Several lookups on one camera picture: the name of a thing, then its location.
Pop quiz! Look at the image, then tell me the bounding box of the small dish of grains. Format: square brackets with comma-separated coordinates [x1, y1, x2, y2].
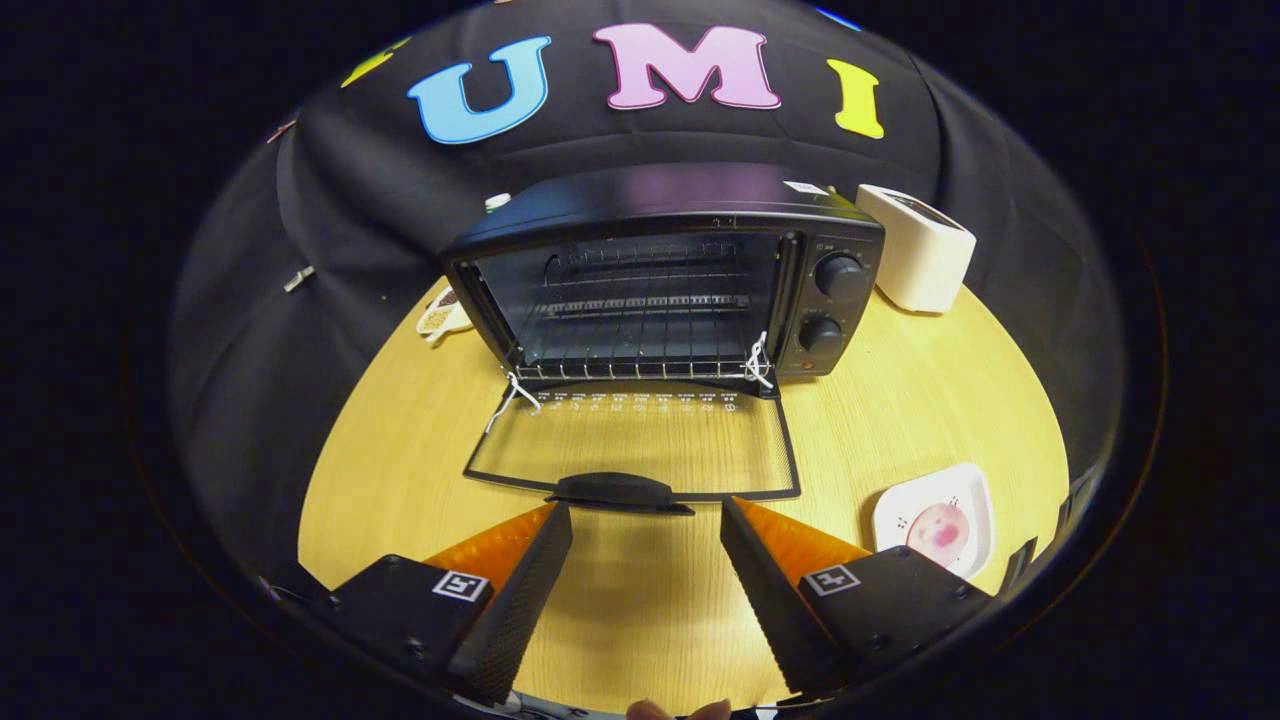
[416, 287, 474, 342]

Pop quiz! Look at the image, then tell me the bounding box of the white toaster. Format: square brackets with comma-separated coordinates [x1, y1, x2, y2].
[856, 184, 978, 315]

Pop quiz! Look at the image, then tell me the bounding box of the white square plate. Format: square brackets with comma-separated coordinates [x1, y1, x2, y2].
[872, 462, 997, 582]

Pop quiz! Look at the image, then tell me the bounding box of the pink ham slice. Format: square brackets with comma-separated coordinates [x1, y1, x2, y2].
[906, 502, 971, 572]

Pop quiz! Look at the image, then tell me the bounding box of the metal wire oven rack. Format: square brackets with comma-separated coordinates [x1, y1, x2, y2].
[508, 288, 779, 387]

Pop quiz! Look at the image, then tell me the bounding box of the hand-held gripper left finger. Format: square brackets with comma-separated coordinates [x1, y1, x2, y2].
[318, 501, 574, 707]

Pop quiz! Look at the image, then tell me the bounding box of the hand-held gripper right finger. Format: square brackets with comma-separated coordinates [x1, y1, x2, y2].
[720, 496, 998, 699]

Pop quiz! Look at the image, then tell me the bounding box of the black toaster oven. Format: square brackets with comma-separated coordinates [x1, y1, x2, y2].
[440, 164, 887, 517]

